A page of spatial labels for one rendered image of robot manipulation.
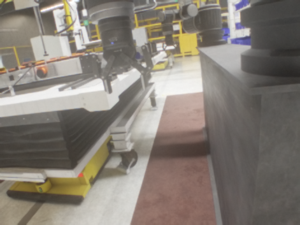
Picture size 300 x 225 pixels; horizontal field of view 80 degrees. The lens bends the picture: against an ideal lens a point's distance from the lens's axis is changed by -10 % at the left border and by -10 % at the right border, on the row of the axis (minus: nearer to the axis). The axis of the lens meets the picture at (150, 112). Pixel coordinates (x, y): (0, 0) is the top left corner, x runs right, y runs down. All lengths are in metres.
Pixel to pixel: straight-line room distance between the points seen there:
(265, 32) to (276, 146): 0.22
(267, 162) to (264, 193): 0.08
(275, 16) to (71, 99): 0.80
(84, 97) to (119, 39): 0.49
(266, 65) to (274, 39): 0.05
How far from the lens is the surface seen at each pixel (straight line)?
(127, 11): 0.46
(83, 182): 1.62
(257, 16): 0.43
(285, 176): 0.48
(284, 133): 0.42
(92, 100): 0.88
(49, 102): 1.01
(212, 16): 1.89
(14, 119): 1.26
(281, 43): 0.43
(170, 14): 1.95
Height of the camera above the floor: 0.99
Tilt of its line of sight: 19 degrees down
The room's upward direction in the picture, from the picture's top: 9 degrees counter-clockwise
